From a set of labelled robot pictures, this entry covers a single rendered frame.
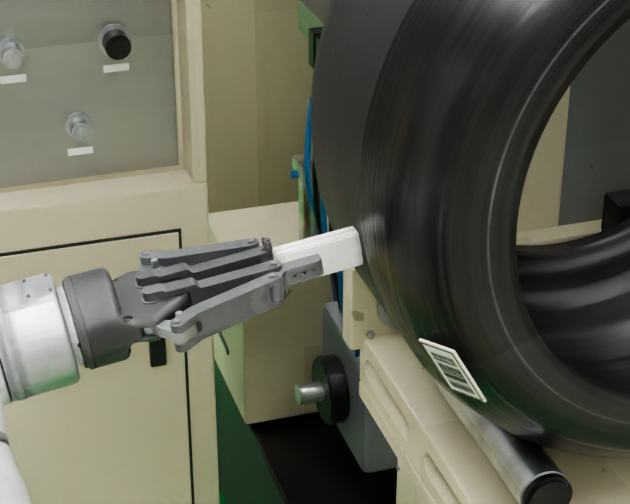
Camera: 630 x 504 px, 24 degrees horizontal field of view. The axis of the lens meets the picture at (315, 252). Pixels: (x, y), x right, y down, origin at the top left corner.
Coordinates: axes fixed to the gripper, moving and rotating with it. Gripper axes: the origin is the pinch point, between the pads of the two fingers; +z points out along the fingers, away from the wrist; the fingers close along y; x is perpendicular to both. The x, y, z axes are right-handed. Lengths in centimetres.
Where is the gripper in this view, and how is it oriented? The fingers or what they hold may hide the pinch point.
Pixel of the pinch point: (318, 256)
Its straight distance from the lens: 117.0
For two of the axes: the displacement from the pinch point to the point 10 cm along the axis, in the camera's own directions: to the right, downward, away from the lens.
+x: 1.3, 8.6, 5.0
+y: -3.0, -4.5, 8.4
